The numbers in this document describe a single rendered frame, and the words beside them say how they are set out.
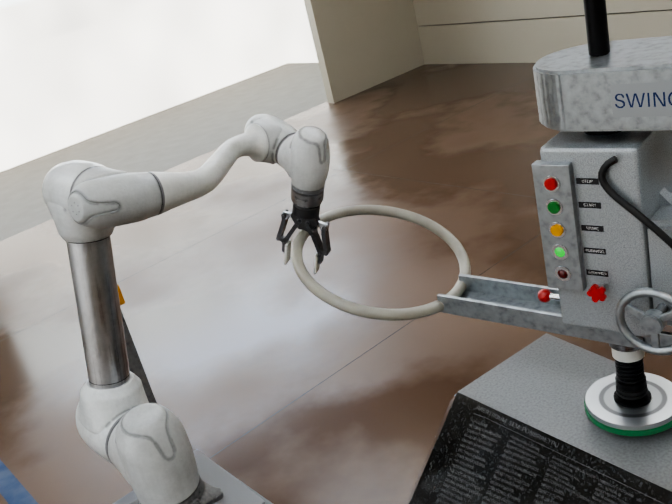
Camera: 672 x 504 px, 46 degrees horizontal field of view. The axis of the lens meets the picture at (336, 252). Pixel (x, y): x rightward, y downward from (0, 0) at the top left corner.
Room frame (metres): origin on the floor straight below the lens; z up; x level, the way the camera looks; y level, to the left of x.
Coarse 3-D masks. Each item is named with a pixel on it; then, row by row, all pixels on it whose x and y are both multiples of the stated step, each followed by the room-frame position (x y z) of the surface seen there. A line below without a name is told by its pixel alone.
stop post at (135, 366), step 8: (120, 296) 2.63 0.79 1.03; (120, 304) 2.62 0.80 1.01; (128, 336) 2.63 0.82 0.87; (128, 344) 2.63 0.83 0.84; (128, 352) 2.62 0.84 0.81; (136, 352) 2.64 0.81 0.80; (128, 360) 2.62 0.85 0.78; (136, 360) 2.63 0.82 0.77; (136, 368) 2.63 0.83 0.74; (144, 376) 2.63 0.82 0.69; (144, 384) 2.63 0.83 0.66; (152, 392) 2.64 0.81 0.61; (152, 400) 2.63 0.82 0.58
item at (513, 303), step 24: (480, 288) 1.81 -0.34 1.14; (504, 288) 1.77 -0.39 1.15; (528, 288) 1.72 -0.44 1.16; (552, 288) 1.68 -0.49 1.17; (456, 312) 1.74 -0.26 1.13; (480, 312) 1.69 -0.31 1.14; (504, 312) 1.65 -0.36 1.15; (528, 312) 1.60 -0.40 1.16; (552, 312) 1.57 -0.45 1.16; (576, 336) 1.53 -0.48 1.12; (600, 336) 1.49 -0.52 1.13
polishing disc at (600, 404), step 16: (608, 384) 1.58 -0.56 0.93; (656, 384) 1.53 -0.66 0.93; (592, 400) 1.53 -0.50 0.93; (608, 400) 1.52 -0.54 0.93; (656, 400) 1.48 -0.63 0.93; (592, 416) 1.49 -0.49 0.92; (608, 416) 1.46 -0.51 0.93; (624, 416) 1.45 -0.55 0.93; (640, 416) 1.43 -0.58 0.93; (656, 416) 1.42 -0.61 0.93
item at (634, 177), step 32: (544, 160) 1.49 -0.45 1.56; (576, 160) 1.44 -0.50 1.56; (640, 160) 1.37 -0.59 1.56; (576, 192) 1.45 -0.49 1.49; (640, 192) 1.36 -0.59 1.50; (608, 224) 1.41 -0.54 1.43; (640, 224) 1.36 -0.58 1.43; (608, 256) 1.41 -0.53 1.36; (640, 256) 1.37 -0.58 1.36; (608, 288) 1.42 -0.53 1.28; (576, 320) 1.47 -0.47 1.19; (608, 320) 1.42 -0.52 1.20
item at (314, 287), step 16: (352, 208) 2.16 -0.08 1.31; (368, 208) 2.17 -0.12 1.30; (384, 208) 2.17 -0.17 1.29; (400, 208) 2.17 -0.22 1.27; (432, 224) 2.10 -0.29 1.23; (304, 240) 2.02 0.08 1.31; (448, 240) 2.04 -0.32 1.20; (464, 256) 1.95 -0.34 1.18; (304, 272) 1.87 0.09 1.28; (464, 272) 1.89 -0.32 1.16; (320, 288) 1.81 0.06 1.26; (464, 288) 1.83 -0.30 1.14; (336, 304) 1.77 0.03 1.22; (352, 304) 1.75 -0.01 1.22; (432, 304) 1.76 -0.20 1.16; (400, 320) 1.73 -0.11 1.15
